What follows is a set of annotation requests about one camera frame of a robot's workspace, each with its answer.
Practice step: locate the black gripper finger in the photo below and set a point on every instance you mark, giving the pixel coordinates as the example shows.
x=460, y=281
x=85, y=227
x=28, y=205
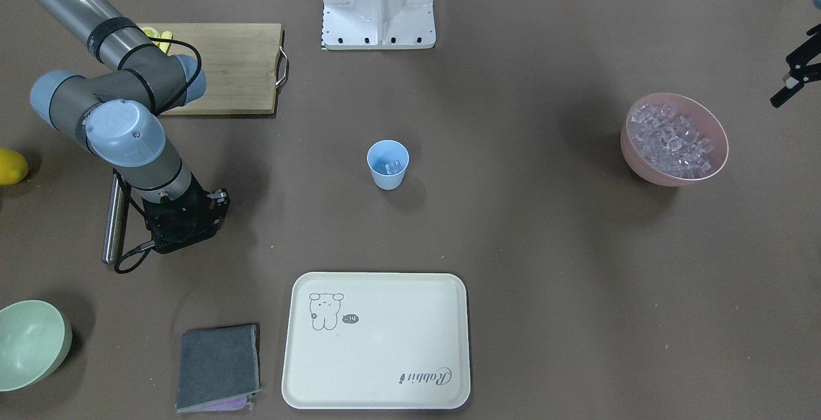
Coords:
x=797, y=77
x=799, y=58

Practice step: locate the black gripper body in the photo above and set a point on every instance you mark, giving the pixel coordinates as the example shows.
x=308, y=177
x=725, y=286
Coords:
x=216, y=202

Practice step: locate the yellow lemon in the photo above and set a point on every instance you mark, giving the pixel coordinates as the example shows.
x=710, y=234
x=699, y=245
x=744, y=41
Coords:
x=14, y=167

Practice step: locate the light blue cup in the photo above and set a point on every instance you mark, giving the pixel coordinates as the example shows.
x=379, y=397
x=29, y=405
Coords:
x=381, y=152

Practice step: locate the mint green bowl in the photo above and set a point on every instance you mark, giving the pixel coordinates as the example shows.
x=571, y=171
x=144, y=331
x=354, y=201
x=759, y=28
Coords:
x=35, y=339

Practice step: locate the upper lemon half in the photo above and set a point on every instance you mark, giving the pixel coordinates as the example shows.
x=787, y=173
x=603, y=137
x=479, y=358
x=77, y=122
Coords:
x=151, y=34

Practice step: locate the yellow plastic knife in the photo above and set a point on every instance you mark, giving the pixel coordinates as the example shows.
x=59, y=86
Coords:
x=165, y=43

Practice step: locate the grey folded cloth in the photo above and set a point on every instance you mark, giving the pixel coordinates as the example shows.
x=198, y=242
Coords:
x=219, y=369

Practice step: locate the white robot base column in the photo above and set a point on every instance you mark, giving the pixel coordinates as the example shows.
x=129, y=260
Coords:
x=378, y=25

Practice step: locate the wooden cutting board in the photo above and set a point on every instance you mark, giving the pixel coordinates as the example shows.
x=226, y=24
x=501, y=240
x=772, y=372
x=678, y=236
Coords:
x=244, y=65

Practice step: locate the cream rabbit tray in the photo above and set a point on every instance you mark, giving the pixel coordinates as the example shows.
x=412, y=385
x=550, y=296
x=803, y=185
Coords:
x=377, y=340

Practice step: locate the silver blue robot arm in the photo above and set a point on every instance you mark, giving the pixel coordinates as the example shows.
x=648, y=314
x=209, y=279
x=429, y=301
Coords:
x=115, y=116

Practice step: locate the pile of ice cubes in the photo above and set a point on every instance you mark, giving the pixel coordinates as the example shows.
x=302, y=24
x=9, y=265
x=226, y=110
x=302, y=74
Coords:
x=670, y=142

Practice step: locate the steel muddler black tip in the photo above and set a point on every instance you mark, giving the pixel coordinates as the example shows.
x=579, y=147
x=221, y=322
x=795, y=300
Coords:
x=116, y=221

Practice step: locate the pink bowl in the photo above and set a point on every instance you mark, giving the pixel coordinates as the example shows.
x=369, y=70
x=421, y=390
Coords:
x=706, y=123

